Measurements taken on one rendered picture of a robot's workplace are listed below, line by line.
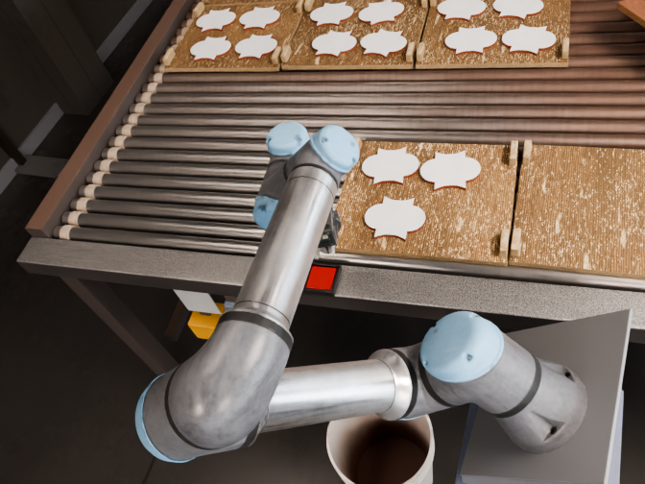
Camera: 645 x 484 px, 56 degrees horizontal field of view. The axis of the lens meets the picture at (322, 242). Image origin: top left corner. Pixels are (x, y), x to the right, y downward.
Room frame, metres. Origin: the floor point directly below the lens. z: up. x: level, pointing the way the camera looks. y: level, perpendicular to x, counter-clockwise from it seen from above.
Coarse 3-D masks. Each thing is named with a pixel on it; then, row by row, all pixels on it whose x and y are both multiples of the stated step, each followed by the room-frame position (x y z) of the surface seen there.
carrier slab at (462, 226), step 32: (480, 160) 0.97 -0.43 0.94; (352, 192) 1.01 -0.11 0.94; (384, 192) 0.97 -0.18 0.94; (416, 192) 0.94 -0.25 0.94; (448, 192) 0.91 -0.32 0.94; (480, 192) 0.88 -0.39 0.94; (512, 192) 0.85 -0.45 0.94; (352, 224) 0.91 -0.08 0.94; (448, 224) 0.82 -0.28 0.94; (480, 224) 0.79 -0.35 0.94; (416, 256) 0.77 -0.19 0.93; (448, 256) 0.74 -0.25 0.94; (480, 256) 0.71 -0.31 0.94
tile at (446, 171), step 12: (444, 156) 1.01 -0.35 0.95; (456, 156) 1.00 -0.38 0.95; (420, 168) 1.00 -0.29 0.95; (432, 168) 0.99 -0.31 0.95; (444, 168) 0.97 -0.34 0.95; (456, 168) 0.96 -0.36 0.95; (468, 168) 0.95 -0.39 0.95; (480, 168) 0.94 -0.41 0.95; (432, 180) 0.95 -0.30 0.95; (444, 180) 0.94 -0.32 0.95; (456, 180) 0.93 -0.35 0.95; (468, 180) 0.92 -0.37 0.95
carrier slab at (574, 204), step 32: (544, 160) 0.90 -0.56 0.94; (576, 160) 0.87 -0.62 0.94; (608, 160) 0.84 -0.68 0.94; (640, 160) 0.81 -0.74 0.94; (544, 192) 0.81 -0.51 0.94; (576, 192) 0.79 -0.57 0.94; (608, 192) 0.76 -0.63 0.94; (640, 192) 0.73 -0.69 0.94; (544, 224) 0.73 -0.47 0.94; (576, 224) 0.71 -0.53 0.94; (608, 224) 0.68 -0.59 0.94; (640, 224) 0.65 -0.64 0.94; (512, 256) 0.68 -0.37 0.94; (544, 256) 0.66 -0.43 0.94; (576, 256) 0.63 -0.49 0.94; (608, 256) 0.61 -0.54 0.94; (640, 256) 0.58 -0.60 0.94
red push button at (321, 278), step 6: (312, 270) 0.83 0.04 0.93; (318, 270) 0.82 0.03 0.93; (324, 270) 0.82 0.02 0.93; (330, 270) 0.81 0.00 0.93; (336, 270) 0.81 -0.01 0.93; (312, 276) 0.81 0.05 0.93; (318, 276) 0.81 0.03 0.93; (324, 276) 0.80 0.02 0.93; (330, 276) 0.80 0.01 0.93; (312, 282) 0.80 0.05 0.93; (318, 282) 0.79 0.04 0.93; (324, 282) 0.78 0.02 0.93; (330, 282) 0.78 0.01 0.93; (318, 288) 0.78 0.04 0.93; (324, 288) 0.77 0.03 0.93; (330, 288) 0.76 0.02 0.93
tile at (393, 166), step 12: (372, 156) 1.09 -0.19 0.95; (384, 156) 1.08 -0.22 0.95; (396, 156) 1.07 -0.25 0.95; (408, 156) 1.05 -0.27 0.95; (372, 168) 1.05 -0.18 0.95; (384, 168) 1.04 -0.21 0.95; (396, 168) 1.03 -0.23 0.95; (408, 168) 1.01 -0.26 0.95; (384, 180) 1.00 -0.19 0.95; (396, 180) 0.99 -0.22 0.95
